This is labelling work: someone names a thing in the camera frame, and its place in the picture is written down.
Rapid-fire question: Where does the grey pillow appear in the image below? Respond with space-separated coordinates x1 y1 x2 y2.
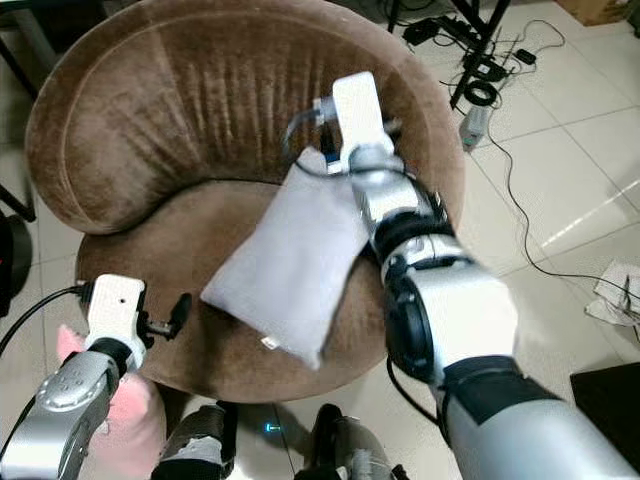
200 147 376 371

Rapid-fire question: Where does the pink pillow with cartoon print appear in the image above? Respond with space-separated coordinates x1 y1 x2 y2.
57 325 169 471

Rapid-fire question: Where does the brown velvet round sofa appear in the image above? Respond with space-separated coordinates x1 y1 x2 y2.
25 0 466 403

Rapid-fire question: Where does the silver left robot leg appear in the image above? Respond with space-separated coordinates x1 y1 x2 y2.
160 402 241 480

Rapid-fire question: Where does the silver robot leg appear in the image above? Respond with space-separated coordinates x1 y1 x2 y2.
305 403 406 480
160 402 241 480

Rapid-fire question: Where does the clear plastic bottle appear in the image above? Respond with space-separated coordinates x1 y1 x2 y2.
460 103 494 153

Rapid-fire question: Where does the black power strip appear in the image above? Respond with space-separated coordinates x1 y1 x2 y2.
402 15 461 47

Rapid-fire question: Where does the black bag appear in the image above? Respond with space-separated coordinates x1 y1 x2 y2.
0 212 33 319

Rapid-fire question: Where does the black slanted table leg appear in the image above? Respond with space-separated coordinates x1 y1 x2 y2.
0 185 37 223
0 40 27 101

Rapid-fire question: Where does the black metal stand leg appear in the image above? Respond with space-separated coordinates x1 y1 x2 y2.
448 0 513 107

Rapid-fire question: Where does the silver right robot leg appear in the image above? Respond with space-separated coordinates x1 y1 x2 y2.
305 403 406 480

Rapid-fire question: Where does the brown cardboard box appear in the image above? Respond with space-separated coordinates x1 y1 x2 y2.
555 0 640 27

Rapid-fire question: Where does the crumpled white cloth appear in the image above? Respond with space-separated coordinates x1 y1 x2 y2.
585 258 640 328

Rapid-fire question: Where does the flat black object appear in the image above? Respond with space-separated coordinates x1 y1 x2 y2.
568 362 640 446

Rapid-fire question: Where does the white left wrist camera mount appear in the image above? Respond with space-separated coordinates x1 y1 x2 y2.
85 276 147 346

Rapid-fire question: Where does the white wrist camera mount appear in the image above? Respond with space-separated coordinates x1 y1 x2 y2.
332 70 396 156
85 276 147 346

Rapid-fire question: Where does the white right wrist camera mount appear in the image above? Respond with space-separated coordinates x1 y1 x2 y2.
332 70 396 156

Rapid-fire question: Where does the coiled black cable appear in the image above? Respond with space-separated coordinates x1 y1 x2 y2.
459 78 502 110

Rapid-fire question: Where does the long black floor cable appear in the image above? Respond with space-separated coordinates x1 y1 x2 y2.
493 130 640 293

